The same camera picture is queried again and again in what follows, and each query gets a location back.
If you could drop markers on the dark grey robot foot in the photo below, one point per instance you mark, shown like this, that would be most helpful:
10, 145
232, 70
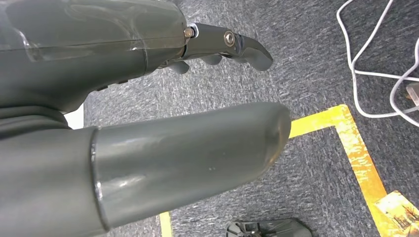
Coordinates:
268, 229

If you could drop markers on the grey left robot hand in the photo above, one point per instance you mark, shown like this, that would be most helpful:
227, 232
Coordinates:
183, 157

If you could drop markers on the yellow floor tape outline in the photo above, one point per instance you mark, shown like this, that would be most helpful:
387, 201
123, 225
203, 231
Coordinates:
356, 153

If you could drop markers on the yellow picture card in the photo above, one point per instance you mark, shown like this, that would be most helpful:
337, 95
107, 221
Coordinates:
401, 212

